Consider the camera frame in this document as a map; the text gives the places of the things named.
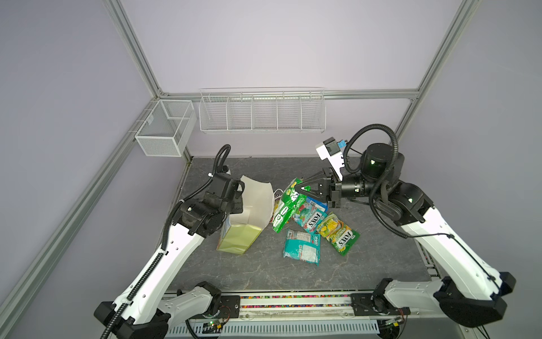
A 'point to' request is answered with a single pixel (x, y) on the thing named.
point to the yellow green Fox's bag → (337, 232)
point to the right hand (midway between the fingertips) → (295, 189)
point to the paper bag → (240, 230)
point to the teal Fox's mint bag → (309, 213)
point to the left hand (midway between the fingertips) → (233, 199)
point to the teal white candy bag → (303, 246)
